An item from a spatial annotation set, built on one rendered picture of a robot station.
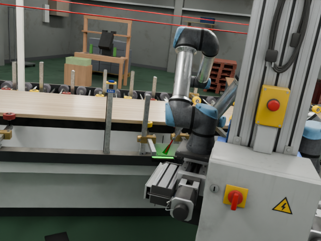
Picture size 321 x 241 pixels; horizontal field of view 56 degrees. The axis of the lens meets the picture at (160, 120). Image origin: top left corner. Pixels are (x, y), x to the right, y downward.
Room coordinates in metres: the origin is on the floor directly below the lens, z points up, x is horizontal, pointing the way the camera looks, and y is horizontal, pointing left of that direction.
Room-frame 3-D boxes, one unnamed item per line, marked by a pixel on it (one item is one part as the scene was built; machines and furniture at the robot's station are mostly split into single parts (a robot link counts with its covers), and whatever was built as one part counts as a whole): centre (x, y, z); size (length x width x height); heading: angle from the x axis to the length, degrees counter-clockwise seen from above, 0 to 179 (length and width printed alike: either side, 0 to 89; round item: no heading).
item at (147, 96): (2.11, 0.11, 0.92); 0.04 x 0.04 x 0.48; 11
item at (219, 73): (9.30, -1.64, 0.44); 1.31 x 0.86 x 0.89; 168
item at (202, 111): (1.47, -0.22, 1.20); 0.13 x 0.12 x 0.14; 88
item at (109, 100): (2.06, 0.37, 0.93); 0.05 x 0.05 x 0.45; 11
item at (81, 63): (7.86, 1.76, 0.85); 1.32 x 1.18 x 1.71; 79
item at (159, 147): (2.13, -0.11, 0.75); 0.26 x 0.01 x 0.10; 101
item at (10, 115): (2.06, 1.08, 0.85); 0.08 x 0.08 x 0.11
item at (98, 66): (9.62, 1.79, 0.54); 1.15 x 0.73 x 1.09; 77
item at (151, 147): (2.07, 0.06, 0.82); 0.44 x 0.03 x 0.04; 11
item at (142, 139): (2.11, 0.09, 0.82); 0.14 x 0.06 x 0.05; 101
